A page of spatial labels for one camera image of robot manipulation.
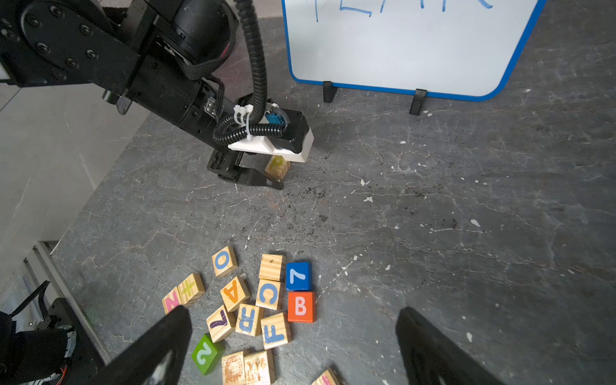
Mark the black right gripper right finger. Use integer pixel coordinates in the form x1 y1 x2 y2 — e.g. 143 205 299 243
396 307 502 384

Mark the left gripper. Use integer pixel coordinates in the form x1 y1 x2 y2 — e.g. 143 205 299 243
207 149 283 190

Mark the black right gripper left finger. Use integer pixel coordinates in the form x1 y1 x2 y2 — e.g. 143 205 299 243
96 306 192 384

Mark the wooden block green P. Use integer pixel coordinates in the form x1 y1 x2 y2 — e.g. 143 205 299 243
265 156 291 181

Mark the wooden block orange E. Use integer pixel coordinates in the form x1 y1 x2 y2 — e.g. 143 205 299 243
221 351 247 385

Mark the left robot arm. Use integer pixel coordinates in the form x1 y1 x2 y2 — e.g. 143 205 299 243
1 1 287 189

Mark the green block white 2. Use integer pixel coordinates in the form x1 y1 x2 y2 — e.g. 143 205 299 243
192 333 225 375

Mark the wooden block pink N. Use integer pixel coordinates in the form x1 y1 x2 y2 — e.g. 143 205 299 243
162 287 184 314

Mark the wooden block purple 7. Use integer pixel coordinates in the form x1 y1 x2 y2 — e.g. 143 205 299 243
206 305 236 343

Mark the wooden block yellow symbol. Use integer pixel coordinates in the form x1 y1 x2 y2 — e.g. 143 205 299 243
177 273 205 306

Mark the wooden block blue O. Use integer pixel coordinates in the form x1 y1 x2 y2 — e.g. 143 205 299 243
212 246 239 278

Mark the plain wooden block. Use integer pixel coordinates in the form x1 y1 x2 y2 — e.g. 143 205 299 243
259 253 286 282

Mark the wooden block blue R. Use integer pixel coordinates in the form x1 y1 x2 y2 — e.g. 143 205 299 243
235 303 264 337

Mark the wooden block orange A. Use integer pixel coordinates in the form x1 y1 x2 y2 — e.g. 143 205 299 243
220 277 251 312

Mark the wooden block pink H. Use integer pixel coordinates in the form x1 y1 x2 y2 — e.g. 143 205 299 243
311 367 341 385

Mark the wooden block orange picture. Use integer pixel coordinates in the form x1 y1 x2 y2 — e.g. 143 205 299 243
244 350 276 385

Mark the blue block white 7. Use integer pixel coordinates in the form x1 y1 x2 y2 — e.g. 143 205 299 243
286 262 312 291

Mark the wooden block blue C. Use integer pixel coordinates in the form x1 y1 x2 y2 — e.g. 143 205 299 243
255 279 282 311

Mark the wooden block blue F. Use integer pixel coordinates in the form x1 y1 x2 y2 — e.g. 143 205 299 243
261 312 292 350

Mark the red block white B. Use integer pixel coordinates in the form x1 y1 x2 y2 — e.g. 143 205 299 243
288 291 316 323

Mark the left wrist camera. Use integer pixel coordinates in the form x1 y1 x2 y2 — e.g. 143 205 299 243
227 107 314 163

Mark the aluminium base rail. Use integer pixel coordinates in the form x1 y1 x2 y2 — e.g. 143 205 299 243
1 243 104 384

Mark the whiteboard with blue frame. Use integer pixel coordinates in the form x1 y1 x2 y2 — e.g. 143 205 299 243
282 0 545 114

